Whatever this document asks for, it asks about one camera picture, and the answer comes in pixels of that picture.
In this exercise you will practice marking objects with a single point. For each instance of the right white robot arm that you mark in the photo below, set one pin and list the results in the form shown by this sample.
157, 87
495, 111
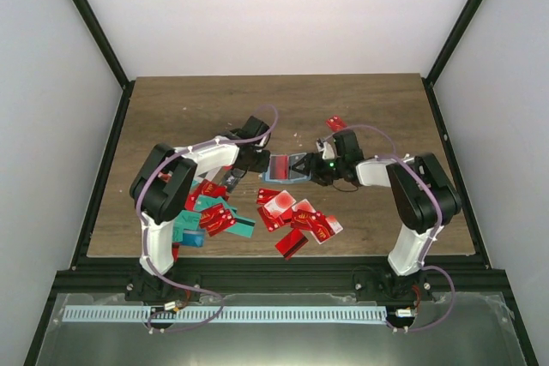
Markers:
425, 198

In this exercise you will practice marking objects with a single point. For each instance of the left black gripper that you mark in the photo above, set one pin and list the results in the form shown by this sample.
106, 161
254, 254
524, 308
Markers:
262, 167

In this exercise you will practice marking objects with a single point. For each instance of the black frame post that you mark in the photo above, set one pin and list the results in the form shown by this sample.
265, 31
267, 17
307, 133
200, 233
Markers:
454, 38
92, 23

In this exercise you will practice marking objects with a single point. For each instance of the red card far right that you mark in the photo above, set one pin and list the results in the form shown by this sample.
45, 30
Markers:
335, 123

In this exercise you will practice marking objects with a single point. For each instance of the red gold card pile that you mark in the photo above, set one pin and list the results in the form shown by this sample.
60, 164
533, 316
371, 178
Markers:
216, 219
304, 220

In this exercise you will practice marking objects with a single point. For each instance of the red VIP card centre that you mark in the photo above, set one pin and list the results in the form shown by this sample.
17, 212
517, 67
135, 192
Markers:
265, 195

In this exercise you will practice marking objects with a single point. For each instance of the teal card with stripe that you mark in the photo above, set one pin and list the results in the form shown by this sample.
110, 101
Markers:
242, 227

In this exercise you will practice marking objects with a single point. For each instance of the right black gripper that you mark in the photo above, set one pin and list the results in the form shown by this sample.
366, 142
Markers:
311, 159

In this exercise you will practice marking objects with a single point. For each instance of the red card black stripe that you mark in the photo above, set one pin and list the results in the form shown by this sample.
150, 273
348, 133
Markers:
278, 167

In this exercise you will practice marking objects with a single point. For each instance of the black frame post left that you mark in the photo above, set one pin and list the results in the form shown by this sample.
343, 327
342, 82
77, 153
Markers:
92, 23

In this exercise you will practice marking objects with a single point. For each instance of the red gold card right pile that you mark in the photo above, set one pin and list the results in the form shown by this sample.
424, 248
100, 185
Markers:
304, 220

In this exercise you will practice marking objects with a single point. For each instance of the teal leather card holder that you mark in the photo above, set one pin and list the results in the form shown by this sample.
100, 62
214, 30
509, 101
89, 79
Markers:
293, 176

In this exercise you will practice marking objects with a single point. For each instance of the black card centre left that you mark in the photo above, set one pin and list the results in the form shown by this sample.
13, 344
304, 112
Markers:
231, 179

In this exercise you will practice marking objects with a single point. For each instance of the black frame post right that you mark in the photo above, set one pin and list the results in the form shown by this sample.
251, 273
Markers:
454, 38

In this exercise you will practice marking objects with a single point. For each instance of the red striped card table edge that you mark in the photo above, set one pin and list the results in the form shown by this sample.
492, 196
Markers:
291, 243

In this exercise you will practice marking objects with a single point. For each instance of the white red circle card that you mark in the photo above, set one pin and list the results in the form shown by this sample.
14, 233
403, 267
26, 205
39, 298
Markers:
277, 205

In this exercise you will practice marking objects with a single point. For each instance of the light blue slotted cable duct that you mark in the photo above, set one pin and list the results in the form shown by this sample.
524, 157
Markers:
230, 314

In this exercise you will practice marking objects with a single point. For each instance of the white red card right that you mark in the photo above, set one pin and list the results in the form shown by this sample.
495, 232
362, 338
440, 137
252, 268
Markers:
333, 224

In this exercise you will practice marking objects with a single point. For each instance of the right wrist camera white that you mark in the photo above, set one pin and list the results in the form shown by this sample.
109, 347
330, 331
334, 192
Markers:
325, 150

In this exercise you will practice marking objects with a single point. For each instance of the teal card front left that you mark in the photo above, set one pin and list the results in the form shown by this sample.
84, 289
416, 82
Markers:
186, 220

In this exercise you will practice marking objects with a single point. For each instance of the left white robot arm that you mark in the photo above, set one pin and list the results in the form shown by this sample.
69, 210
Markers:
163, 184

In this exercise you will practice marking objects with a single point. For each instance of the blue card front left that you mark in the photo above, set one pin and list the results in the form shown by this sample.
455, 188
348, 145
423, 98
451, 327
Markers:
194, 239

